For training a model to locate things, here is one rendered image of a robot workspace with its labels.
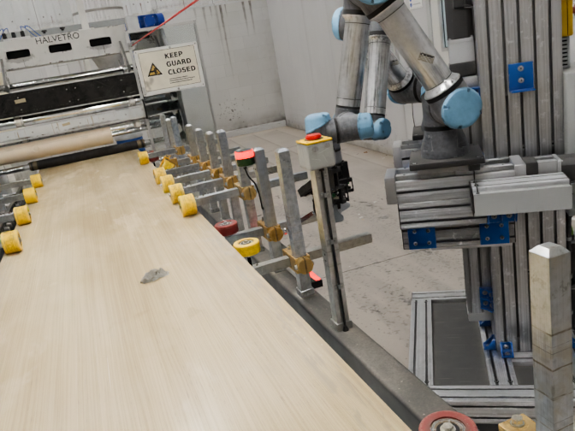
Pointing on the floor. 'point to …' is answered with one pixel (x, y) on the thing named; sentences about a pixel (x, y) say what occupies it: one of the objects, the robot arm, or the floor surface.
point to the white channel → (82, 15)
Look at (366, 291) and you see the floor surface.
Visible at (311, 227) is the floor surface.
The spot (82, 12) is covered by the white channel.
